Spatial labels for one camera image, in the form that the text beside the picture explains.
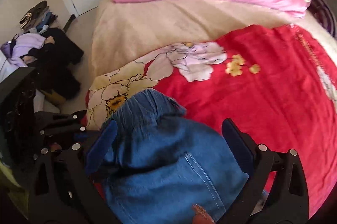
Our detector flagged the blue denim lace-trimmed pants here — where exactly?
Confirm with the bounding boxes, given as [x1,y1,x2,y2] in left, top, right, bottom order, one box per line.
[85,89,249,223]

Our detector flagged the left hand with red nails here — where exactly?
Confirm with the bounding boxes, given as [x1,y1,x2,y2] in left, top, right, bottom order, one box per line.
[192,204,215,224]

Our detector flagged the pile of clothes on floor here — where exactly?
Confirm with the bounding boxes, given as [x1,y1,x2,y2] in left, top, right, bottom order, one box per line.
[1,0,84,104]

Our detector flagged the red floral bedspread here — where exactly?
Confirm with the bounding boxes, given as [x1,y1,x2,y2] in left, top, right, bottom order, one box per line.
[86,24,336,214]

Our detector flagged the purple striped pillow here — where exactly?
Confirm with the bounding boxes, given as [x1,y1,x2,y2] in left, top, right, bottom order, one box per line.
[308,0,336,39]

